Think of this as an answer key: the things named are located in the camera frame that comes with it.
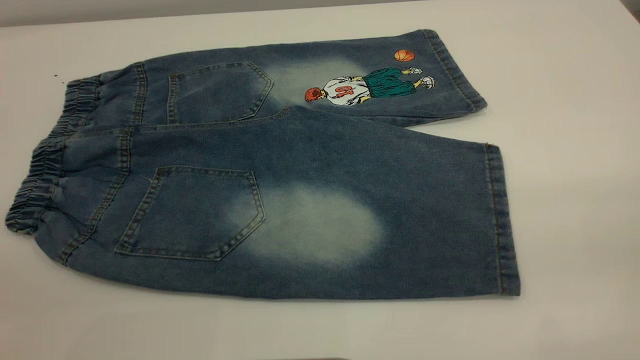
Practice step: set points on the blue denim shorts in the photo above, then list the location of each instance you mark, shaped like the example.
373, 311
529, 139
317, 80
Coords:
325, 165

